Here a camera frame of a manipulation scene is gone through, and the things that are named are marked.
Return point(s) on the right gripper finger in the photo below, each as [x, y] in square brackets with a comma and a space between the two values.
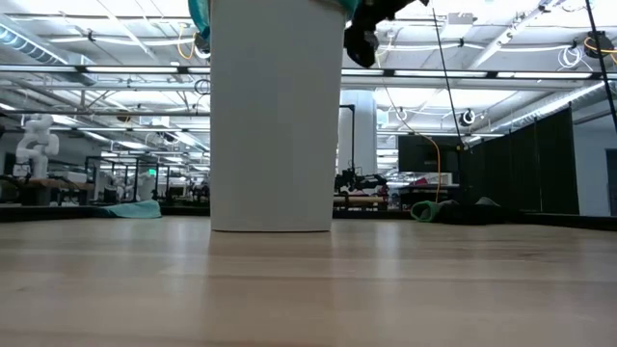
[361, 45]

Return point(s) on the white plastic trash bin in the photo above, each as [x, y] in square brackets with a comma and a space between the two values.
[277, 120]

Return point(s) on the teal plastic trash bag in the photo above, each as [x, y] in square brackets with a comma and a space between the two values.
[200, 19]

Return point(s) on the folded teal bag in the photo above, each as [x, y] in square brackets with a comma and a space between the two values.
[135, 209]

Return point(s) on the black monitor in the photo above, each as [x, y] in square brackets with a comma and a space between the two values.
[424, 154]

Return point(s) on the black partition curtain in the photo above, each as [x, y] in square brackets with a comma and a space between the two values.
[520, 164]

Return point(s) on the black glove gray cuff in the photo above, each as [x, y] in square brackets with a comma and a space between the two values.
[477, 212]

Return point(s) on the background robot station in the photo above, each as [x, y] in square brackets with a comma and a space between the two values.
[200, 190]

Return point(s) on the white robot figure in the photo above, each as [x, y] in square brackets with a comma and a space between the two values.
[36, 144]

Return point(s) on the wooden workbench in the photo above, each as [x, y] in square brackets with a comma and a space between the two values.
[43, 185]

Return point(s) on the black frame rack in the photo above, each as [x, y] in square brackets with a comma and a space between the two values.
[136, 178]

